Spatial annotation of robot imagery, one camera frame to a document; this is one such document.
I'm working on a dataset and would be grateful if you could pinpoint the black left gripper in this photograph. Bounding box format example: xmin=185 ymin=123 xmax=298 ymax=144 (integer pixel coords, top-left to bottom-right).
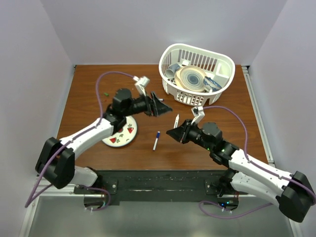
xmin=123 ymin=91 xmax=172 ymax=117

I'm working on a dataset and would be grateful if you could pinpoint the watermelon pattern plate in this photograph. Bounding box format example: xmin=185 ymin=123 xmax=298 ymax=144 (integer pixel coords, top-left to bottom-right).
xmin=102 ymin=116 xmax=138 ymax=148

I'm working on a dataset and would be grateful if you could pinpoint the white pen blue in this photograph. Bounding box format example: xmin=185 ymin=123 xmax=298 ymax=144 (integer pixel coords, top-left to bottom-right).
xmin=153 ymin=137 xmax=158 ymax=151

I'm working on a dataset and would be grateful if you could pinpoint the blue white bowl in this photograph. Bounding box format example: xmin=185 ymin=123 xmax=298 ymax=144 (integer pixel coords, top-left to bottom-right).
xmin=203 ymin=77 xmax=222 ymax=92

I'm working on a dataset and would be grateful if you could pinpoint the beige ceramic plate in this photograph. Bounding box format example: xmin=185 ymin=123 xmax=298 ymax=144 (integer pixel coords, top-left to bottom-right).
xmin=174 ymin=66 xmax=206 ymax=92

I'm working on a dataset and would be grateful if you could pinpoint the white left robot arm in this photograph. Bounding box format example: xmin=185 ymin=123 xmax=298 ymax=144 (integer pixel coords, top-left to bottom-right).
xmin=35 ymin=88 xmax=172 ymax=194

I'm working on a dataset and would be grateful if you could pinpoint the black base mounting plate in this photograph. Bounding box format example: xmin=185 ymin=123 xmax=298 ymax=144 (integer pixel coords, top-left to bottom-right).
xmin=66 ymin=169 xmax=265 ymax=207

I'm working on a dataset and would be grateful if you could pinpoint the blue white mug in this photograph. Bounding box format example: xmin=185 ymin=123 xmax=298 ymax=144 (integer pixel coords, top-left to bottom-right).
xmin=165 ymin=63 xmax=181 ymax=79

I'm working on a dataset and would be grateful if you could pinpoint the white plastic dish basket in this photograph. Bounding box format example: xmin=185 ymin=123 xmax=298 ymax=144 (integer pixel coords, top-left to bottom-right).
xmin=159 ymin=43 xmax=236 ymax=106

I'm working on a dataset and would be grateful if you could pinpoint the aluminium frame rail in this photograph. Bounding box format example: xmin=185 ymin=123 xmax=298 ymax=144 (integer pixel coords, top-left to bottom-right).
xmin=241 ymin=65 xmax=302 ymax=237

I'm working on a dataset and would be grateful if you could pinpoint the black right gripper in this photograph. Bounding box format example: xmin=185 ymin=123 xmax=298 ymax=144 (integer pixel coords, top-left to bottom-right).
xmin=166 ymin=119 xmax=213 ymax=152

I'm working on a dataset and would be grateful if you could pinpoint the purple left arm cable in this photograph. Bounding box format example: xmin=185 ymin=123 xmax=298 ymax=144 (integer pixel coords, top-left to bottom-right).
xmin=24 ymin=71 xmax=135 ymax=208

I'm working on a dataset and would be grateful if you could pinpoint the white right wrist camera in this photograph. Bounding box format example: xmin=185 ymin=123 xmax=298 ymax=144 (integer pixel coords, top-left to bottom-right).
xmin=191 ymin=106 xmax=205 ymax=124

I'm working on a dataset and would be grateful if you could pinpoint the white pen green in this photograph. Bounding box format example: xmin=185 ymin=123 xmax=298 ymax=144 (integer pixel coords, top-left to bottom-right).
xmin=174 ymin=114 xmax=179 ymax=128

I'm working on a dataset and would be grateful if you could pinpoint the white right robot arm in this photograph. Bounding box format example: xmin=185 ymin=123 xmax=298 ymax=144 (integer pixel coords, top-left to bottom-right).
xmin=166 ymin=119 xmax=316 ymax=223

